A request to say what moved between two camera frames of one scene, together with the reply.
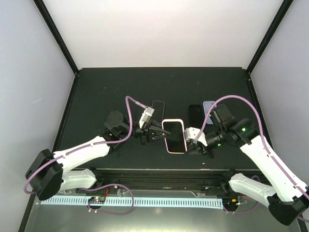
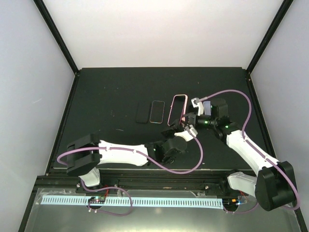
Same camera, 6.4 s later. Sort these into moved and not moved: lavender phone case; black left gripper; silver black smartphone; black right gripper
Moved: black right gripper; black left gripper
Not moved: silver black smartphone; lavender phone case
